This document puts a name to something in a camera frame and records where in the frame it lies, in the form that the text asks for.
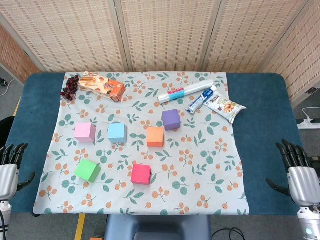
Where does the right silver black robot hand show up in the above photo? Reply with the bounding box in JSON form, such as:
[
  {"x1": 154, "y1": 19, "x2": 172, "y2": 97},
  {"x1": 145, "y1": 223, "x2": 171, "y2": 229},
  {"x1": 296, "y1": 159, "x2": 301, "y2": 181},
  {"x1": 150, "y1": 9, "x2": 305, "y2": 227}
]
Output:
[{"x1": 265, "y1": 139, "x2": 320, "y2": 208}]

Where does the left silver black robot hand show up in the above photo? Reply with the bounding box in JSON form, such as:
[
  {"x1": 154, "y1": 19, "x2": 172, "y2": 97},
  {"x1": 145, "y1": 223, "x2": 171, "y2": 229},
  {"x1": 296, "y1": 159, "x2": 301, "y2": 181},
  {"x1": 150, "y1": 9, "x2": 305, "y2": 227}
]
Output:
[{"x1": 0, "y1": 143, "x2": 36, "y2": 201}]

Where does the green foam cube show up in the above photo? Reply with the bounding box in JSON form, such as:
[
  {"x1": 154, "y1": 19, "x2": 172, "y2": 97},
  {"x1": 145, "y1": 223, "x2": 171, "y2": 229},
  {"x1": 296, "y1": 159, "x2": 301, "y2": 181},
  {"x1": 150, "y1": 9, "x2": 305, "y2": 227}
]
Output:
[{"x1": 74, "y1": 158, "x2": 102, "y2": 183}]

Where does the pink foam cube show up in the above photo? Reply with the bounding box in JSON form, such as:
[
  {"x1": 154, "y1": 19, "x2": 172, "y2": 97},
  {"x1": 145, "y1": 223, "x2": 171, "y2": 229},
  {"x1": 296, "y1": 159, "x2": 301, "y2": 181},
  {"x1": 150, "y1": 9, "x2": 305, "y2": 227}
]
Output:
[{"x1": 73, "y1": 122, "x2": 97, "y2": 144}]

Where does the light blue foam cube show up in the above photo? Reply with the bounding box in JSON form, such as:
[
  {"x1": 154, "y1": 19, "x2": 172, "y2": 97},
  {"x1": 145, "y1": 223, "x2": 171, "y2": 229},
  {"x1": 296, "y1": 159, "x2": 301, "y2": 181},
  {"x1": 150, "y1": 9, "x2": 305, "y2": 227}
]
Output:
[{"x1": 107, "y1": 122, "x2": 128, "y2": 144}]

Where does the magenta red foam cube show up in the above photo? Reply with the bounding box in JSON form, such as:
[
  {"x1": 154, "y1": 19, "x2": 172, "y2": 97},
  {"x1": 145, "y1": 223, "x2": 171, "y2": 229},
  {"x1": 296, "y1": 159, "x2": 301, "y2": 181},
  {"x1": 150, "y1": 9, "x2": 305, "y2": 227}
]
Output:
[{"x1": 130, "y1": 163, "x2": 153, "y2": 186}]

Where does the purple foam cube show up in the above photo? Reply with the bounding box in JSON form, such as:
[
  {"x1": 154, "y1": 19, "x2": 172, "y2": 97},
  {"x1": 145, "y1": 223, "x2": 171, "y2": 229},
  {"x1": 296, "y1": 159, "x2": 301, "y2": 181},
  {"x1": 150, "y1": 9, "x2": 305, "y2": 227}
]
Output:
[{"x1": 161, "y1": 108, "x2": 182, "y2": 132}]

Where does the orange foam cube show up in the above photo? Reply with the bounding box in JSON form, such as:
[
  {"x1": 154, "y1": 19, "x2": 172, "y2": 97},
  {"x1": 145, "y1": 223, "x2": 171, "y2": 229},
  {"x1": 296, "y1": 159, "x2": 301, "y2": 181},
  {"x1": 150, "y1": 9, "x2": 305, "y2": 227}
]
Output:
[{"x1": 146, "y1": 126, "x2": 165, "y2": 148}]

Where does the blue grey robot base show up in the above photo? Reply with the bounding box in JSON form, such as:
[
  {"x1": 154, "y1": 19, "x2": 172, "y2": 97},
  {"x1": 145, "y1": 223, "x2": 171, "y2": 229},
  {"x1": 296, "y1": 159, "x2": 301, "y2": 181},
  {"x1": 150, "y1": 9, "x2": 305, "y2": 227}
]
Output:
[{"x1": 103, "y1": 214, "x2": 213, "y2": 240}]

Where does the black box with label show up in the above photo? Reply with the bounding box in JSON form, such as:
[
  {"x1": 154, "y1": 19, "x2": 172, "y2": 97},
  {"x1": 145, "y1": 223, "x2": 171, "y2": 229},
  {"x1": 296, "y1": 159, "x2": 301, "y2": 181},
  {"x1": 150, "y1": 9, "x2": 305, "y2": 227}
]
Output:
[{"x1": 306, "y1": 156, "x2": 320, "y2": 176}]

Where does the white power strip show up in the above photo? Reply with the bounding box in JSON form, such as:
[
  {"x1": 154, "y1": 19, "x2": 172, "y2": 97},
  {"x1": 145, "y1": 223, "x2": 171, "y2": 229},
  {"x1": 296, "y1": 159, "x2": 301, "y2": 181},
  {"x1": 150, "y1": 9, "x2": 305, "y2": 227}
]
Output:
[{"x1": 296, "y1": 118, "x2": 320, "y2": 130}]

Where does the yellow floor tape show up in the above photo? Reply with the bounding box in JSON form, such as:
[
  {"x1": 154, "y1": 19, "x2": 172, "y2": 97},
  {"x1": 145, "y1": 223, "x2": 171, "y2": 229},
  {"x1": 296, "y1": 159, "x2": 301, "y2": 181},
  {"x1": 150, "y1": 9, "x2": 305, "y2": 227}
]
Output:
[{"x1": 74, "y1": 213, "x2": 87, "y2": 240}]

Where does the floral print tablecloth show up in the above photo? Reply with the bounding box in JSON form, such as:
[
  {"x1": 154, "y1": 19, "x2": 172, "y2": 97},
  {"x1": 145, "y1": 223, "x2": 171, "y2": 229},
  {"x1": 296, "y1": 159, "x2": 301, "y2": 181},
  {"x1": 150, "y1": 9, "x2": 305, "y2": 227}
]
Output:
[{"x1": 32, "y1": 71, "x2": 251, "y2": 216}]

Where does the white nut snack bag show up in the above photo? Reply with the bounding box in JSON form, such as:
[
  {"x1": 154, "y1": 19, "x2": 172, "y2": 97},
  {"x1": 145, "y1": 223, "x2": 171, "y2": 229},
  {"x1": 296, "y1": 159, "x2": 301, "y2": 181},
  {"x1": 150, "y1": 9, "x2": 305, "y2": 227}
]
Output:
[{"x1": 202, "y1": 90, "x2": 248, "y2": 124}]

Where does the dark red grape bunch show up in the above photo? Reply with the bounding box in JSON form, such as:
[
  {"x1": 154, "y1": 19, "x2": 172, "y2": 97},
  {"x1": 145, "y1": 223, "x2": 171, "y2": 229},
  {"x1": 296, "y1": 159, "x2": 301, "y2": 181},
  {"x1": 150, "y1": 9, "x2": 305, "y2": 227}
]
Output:
[{"x1": 59, "y1": 74, "x2": 81, "y2": 102}]

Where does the blue white toothpaste tube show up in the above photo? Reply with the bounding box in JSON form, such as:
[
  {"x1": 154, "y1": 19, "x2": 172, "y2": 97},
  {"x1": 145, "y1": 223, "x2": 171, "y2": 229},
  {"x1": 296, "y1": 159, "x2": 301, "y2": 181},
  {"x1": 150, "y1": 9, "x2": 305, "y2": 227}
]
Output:
[{"x1": 185, "y1": 84, "x2": 217, "y2": 115}]

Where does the orange biscuit box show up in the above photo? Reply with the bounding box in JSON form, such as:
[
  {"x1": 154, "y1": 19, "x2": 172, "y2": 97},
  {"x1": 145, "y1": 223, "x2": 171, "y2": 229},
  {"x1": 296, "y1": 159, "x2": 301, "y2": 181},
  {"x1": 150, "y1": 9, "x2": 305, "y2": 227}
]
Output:
[{"x1": 77, "y1": 71, "x2": 127, "y2": 103}]

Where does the clear cling film roll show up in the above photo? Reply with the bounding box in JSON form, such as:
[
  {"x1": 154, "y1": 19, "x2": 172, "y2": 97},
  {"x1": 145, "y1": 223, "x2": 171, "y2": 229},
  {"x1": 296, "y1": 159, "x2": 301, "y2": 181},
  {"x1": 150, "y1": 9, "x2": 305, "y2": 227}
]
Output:
[{"x1": 157, "y1": 79, "x2": 215, "y2": 104}]

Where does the bamboo folding screen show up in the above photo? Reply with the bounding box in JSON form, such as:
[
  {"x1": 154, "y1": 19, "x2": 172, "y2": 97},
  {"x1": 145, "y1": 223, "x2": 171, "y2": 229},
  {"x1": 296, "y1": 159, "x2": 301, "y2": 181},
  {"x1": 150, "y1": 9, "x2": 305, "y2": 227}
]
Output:
[{"x1": 0, "y1": 0, "x2": 320, "y2": 108}]

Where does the white power cable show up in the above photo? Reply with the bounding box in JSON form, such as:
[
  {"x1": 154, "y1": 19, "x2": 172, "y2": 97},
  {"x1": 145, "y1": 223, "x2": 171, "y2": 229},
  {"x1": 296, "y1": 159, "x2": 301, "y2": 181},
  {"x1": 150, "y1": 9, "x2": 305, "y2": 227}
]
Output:
[{"x1": 301, "y1": 106, "x2": 320, "y2": 123}]

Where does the black floor cable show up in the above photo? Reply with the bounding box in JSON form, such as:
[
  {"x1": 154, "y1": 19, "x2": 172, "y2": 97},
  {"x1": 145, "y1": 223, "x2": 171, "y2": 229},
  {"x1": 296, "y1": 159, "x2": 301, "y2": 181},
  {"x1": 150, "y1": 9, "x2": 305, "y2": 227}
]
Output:
[{"x1": 211, "y1": 226, "x2": 246, "y2": 240}]

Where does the thin white floor cable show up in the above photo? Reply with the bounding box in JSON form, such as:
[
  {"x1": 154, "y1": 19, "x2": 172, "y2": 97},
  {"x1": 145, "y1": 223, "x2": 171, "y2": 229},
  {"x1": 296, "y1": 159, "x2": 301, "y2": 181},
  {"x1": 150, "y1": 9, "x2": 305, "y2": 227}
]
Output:
[{"x1": 0, "y1": 79, "x2": 16, "y2": 97}]

